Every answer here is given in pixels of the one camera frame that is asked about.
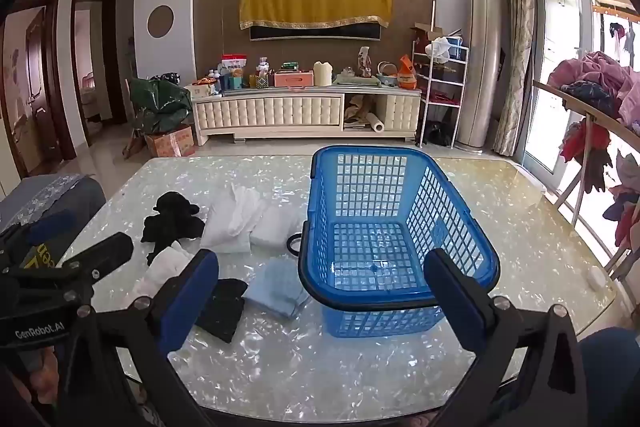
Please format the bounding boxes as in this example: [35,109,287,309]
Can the pink box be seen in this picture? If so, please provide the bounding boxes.
[273,71,315,88]

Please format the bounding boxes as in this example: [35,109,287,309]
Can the blue plastic basket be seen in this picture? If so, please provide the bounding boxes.
[298,145,501,339]

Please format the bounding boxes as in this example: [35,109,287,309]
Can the white cloth with straps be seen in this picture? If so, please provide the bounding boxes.
[130,241,201,308]

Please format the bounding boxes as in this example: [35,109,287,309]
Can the light blue towel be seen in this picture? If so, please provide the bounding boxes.
[242,259,311,319]

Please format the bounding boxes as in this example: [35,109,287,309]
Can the cream television cabinet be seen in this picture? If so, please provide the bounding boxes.
[192,84,423,146]

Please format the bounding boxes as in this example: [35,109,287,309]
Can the white plastic bag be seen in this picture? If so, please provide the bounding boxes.
[425,37,451,60]

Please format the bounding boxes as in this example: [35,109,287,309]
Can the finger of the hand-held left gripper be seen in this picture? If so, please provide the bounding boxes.
[59,232,135,303]
[0,209,77,258]

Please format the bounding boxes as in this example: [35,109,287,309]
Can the black garment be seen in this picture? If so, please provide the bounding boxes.
[141,191,207,265]

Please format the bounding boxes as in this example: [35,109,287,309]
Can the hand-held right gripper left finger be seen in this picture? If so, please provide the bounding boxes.
[65,248,221,427]

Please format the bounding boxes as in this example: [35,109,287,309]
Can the green folded cloth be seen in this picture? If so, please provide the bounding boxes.
[334,74,381,86]

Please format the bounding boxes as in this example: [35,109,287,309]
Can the standing air conditioner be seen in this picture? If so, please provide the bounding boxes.
[452,0,503,155]

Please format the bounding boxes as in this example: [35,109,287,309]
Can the wooden drying rack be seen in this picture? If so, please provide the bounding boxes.
[531,79,640,280]

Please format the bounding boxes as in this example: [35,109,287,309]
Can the green plastic bag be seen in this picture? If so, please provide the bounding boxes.
[127,74,193,135]

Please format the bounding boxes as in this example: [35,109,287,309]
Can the patterned curtain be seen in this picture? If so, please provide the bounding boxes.
[487,0,533,158]

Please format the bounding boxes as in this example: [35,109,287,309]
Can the person's blue trousers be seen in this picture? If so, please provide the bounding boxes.
[580,327,640,410]

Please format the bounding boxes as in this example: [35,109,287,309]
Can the white towel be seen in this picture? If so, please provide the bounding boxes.
[249,202,308,250]

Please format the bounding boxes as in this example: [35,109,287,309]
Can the red and white snack packet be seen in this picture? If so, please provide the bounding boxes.
[221,53,248,78]

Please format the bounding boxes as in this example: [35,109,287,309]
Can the grey chair with lace cloth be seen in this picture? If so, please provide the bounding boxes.
[0,173,107,238]

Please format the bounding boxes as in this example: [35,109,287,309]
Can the orange bag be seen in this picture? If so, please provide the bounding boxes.
[397,54,418,90]

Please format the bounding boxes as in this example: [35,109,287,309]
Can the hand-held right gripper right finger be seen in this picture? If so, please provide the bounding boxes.
[424,248,590,427]

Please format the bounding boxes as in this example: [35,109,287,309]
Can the brown round wall plate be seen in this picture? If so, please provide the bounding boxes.
[147,5,175,38]

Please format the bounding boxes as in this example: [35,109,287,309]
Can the black towel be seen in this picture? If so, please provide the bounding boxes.
[195,278,248,344]

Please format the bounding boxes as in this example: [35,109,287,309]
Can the dark wooden door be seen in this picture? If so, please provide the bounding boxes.
[0,0,63,180]

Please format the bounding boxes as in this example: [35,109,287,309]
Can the white quilted cloth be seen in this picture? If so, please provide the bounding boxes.
[200,184,268,254]

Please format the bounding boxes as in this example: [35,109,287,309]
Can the cardboard box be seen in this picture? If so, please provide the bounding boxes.
[145,124,196,158]

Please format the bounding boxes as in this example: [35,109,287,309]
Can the white metal rack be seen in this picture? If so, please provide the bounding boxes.
[412,27,470,148]

